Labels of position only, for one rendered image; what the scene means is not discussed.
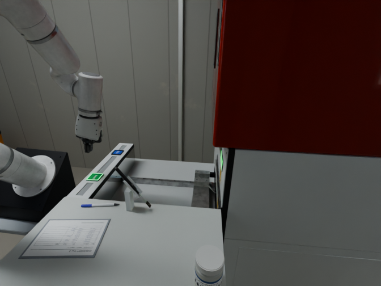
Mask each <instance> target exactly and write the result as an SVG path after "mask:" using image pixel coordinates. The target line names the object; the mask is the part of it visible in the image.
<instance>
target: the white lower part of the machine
mask: <svg viewBox="0 0 381 286"><path fill-rule="evenodd" d="M223 250H224V257H225V276H226V286H381V253H380V252H373V251H361V250H349V249H336V248H329V247H317V246H305V245H292V244H285V243H273V242H260V241H248V240H241V239H228V238H223Z"/></svg>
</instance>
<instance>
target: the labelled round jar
mask: <svg viewBox="0 0 381 286"><path fill-rule="evenodd" d="M224 262H225V257H224V254H223V252H222V251H221V250H220V249H219V248H217V247H216V246H213V245H204V246H201V247H200V248H199V249H198V250H197V252H196V259H195V269H194V284H195V286H221V284H222V276H223V267H224Z"/></svg>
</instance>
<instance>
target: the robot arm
mask: <svg viewBox="0 0 381 286"><path fill-rule="evenodd" d="M0 16H3V17H4V18H6V19H7V20H8V21H9V22H10V23H11V24H12V25H13V27H14V28H15V29H16V30H17V31H18V32H19V33H20V34H21V35H22V36H23V37H24V38H25V39H26V41H27V42H28V43H29V44H30V45H31V46H32V47H33V49H34V50H35V51H36V52H37V53H38V54H39V55H40V56H41V57H42V58H43V59H44V60H45V61H46V62H47V63H48V64H49V65H50V76H51V77H52V79H53V80H54V81H55V83H56V84H58V85H59V87H60V88H62V89H63V91H65V92H66V93H68V94H69V95H71V96H73V97H76V98H77V99H78V116H77V120H76V125H75V134H76V137H77V138H80V139H81V140H82V141H83V144H84V149H85V151H84V152H85V153H89V152H91V151H92V150H93V144H94V143H95V142H96V143H100V142H101V137H102V136H103V121H102V117H101V116H100V114H102V113H103V112H102V111H101V101H102V91H103V77H102V76H101V75H98V74H95V73H90V72H81V73H79V74H78V77H77V76H76V75H75V73H76V72H77V71H78V70H79V68H80V60H79V57H78V55H77V54H76V52H75V51H74V49H73V48H72V46H71V45H70V44H69V42H68V41H67V40H66V38H65V37H64V35H63V33H62V32H61V31H60V29H59V28H58V27H57V25H56V24H55V22H54V21H53V19H52V18H51V17H50V15H49V14H48V12H47V11H46V9H45V8H44V6H43V5H42V4H41V2H40V1H39V0H0ZM55 175H56V164H55V162H54V160H52V159H51V158H49V157H47V156H45V155H37V156H34V157H32V158H31V157H29V156H27V155H25V154H23V153H21V152H18V151H17V150H15V149H12V148H10V147H8V146H6V145H4V144H2V143H0V180H1V181H4V182H7V183H11V184H12V187H13V189H14V191H15V193H16V194H18V195H20V196H23V197H33V196H36V195H38V194H40V193H42V192H43V191H45V190H46V189H47V188H48V187H49V186H50V185H51V183H52V181H53V180H54V177H55Z"/></svg>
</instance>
